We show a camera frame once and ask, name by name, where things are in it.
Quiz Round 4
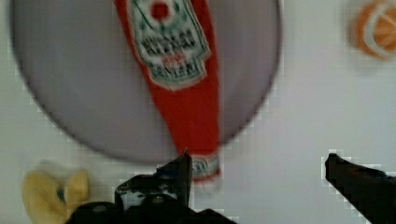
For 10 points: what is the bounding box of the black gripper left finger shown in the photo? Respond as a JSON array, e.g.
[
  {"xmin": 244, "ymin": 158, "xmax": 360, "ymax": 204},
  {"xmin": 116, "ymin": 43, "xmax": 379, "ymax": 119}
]
[{"xmin": 65, "ymin": 151, "xmax": 237, "ymax": 224}]

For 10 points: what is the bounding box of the yellow plush banana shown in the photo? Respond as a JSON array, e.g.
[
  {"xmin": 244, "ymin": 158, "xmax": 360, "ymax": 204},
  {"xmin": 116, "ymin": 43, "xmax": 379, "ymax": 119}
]
[{"xmin": 21, "ymin": 170, "xmax": 90, "ymax": 224}]

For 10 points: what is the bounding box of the grey round plate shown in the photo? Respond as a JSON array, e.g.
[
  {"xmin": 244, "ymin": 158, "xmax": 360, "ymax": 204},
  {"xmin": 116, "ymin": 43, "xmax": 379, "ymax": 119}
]
[{"xmin": 6, "ymin": 0, "xmax": 283, "ymax": 163}]

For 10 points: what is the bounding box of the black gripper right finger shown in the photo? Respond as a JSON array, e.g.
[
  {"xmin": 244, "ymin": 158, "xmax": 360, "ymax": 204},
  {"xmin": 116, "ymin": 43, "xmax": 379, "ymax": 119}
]
[{"xmin": 325, "ymin": 153, "xmax": 396, "ymax": 224}]

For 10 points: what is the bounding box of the orange slice toy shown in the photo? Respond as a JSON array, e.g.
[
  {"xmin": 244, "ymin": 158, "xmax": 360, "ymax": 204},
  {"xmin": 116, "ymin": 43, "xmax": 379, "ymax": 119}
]
[{"xmin": 352, "ymin": 0, "xmax": 395, "ymax": 60}]

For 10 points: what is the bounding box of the red plush ketchup bottle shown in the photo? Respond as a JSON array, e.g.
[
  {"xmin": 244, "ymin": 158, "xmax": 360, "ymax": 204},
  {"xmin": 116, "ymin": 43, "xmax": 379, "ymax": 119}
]
[{"xmin": 113, "ymin": 0, "xmax": 220, "ymax": 182}]

